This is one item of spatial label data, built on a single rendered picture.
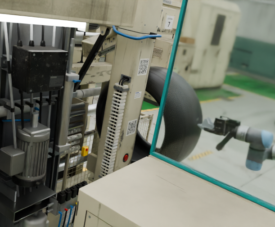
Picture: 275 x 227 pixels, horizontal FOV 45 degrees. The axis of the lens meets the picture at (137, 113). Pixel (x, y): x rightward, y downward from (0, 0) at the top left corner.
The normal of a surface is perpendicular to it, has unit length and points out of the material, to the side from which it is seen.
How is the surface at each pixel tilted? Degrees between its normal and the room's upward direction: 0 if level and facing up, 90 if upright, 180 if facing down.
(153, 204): 0
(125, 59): 90
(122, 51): 90
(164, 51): 90
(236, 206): 0
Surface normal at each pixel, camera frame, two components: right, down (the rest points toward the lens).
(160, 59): -0.67, 0.11
